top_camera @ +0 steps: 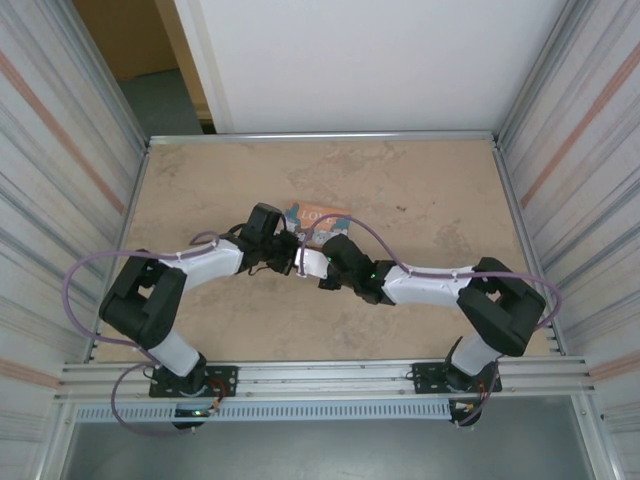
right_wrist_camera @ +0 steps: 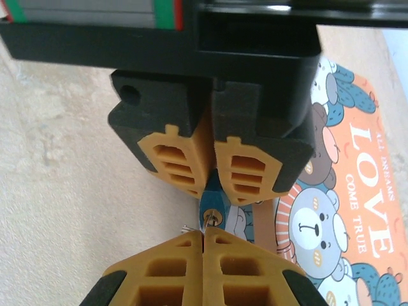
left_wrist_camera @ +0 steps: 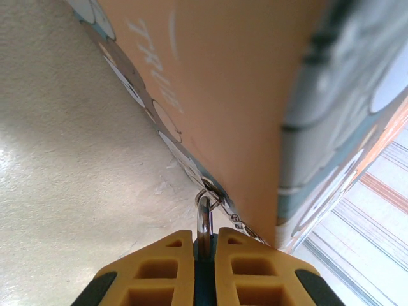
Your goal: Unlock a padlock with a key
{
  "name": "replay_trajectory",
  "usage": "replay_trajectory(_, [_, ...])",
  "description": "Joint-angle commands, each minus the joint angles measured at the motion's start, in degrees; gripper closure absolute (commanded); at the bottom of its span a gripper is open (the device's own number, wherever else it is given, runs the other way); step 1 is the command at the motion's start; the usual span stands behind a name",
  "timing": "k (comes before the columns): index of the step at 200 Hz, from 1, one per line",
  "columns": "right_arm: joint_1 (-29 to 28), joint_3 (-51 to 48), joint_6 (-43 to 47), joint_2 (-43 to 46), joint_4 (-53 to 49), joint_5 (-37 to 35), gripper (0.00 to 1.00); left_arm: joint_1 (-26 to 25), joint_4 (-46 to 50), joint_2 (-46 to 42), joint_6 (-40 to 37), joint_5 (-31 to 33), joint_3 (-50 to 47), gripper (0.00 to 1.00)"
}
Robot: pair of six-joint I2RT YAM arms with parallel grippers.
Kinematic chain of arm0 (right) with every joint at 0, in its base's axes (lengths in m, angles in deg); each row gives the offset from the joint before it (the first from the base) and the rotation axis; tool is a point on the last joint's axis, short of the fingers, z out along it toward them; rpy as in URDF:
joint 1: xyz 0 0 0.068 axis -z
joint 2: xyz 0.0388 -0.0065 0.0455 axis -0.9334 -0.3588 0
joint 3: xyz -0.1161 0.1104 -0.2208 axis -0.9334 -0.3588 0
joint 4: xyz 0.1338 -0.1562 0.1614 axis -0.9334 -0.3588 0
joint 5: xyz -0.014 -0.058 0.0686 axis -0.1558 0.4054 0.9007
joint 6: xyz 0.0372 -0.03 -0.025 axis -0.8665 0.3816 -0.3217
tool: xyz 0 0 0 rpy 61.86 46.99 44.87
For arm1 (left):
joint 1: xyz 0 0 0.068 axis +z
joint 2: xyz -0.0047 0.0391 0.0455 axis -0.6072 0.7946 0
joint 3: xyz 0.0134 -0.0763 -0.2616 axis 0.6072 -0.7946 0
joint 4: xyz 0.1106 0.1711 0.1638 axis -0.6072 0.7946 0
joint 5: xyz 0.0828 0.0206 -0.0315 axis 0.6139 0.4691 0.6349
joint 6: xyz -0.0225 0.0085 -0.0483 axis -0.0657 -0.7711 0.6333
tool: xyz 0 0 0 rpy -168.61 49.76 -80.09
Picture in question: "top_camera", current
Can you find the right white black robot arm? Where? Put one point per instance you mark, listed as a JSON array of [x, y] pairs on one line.
[[425, 287]]

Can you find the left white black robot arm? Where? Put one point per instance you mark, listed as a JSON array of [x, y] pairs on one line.
[[210, 265]]

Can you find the orange LOVE picture book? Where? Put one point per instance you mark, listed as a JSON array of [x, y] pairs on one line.
[[320, 215]]

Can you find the aluminium table end bar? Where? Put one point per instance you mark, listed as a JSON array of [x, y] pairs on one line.
[[320, 137]]

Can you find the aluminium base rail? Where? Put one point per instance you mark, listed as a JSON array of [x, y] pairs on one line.
[[325, 377]]

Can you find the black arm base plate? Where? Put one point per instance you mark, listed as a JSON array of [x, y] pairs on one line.
[[427, 377], [222, 377]]

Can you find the aluminium table side rail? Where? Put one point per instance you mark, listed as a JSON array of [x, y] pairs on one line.
[[127, 220], [520, 220]]

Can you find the aluminium frame post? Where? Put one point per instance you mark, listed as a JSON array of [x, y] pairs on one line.
[[535, 75], [112, 75]]

